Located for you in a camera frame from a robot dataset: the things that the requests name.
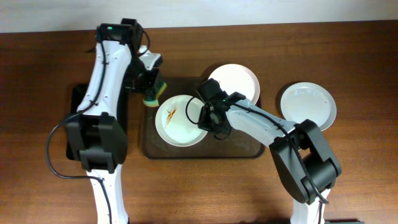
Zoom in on green yellow sponge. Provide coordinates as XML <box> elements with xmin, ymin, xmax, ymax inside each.
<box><xmin>142</xmin><ymin>81</ymin><xmax>167</xmax><ymax>108</ymax></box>

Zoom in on white plate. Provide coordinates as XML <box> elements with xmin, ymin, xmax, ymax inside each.
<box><xmin>155</xmin><ymin>95</ymin><xmax>208</xmax><ymax>147</ymax></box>
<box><xmin>280</xmin><ymin>82</ymin><xmax>337</xmax><ymax>131</ymax></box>
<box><xmin>209</xmin><ymin>63</ymin><xmax>261</xmax><ymax>104</ymax></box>

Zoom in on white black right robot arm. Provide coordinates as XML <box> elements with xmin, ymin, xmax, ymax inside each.
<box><xmin>197</xmin><ymin>78</ymin><xmax>342</xmax><ymax>223</ymax></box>

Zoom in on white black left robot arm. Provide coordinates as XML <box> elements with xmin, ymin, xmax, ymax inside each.
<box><xmin>65</xmin><ymin>18</ymin><xmax>167</xmax><ymax>223</ymax></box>

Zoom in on brown serving tray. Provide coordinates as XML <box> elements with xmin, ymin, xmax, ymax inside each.
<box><xmin>141</xmin><ymin>77</ymin><xmax>266</xmax><ymax>160</ymax></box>

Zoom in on black rectangular tray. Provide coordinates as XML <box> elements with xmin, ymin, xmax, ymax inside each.
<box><xmin>65</xmin><ymin>83</ymin><xmax>130</xmax><ymax>161</ymax></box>

